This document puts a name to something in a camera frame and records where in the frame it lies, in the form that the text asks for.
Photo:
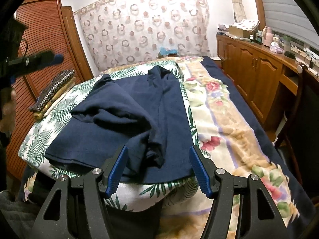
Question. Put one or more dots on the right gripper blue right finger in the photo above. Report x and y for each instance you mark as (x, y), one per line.
(203, 178)

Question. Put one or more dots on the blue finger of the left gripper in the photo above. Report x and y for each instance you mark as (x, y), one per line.
(41, 60)

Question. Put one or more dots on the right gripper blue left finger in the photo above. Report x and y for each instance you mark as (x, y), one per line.
(114, 170)

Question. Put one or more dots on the navy blue printed t-shirt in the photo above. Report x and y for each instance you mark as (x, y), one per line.
(146, 113)

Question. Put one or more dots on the person's left hand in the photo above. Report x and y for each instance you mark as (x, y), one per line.
(8, 110)

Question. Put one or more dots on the black circle-patterned folded garment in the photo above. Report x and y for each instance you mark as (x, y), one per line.
(51, 90)

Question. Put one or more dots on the wooden louvered wardrobe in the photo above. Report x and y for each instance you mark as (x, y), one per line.
(50, 44)

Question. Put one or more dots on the floral rose bedspread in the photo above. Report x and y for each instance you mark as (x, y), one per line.
(217, 125)

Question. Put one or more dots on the mustard yellow folded garment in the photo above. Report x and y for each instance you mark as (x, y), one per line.
(56, 98)

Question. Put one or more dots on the circle-patterned sheer curtain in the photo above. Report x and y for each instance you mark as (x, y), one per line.
(123, 32)

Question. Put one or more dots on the long wooden sideboard cabinet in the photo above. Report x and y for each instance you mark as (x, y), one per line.
(268, 82)

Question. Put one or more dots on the navy blue bed sheet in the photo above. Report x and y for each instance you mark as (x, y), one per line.
(303, 202)

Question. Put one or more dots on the blue item on box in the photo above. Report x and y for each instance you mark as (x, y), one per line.
(164, 52)

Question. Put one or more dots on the cardboard box with cloth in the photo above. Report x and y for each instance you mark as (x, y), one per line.
(243, 29)

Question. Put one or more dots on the pink thermos jug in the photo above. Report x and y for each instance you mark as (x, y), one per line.
(267, 36)

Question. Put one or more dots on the grey roller window shutter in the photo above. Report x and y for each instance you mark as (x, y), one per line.
(286, 17)

